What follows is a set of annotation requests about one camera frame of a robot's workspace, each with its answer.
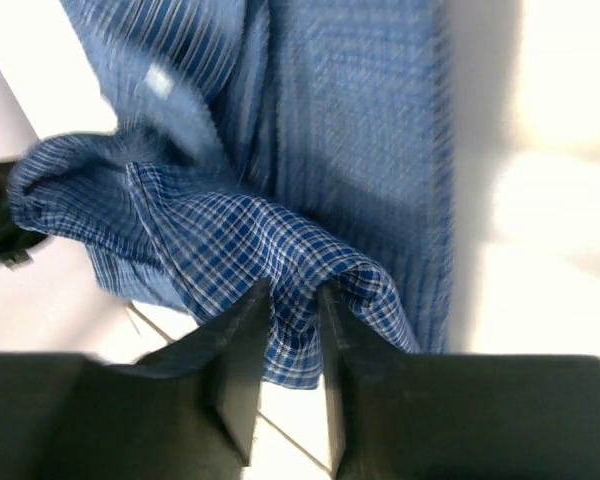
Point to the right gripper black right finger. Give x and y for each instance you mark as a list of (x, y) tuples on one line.
[(393, 415)]

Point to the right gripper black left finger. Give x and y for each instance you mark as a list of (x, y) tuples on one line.
[(185, 411)]

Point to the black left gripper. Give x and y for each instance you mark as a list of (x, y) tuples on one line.
[(15, 243)]

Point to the blue plaid long sleeve shirt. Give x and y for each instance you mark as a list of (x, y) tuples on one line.
[(303, 142)]

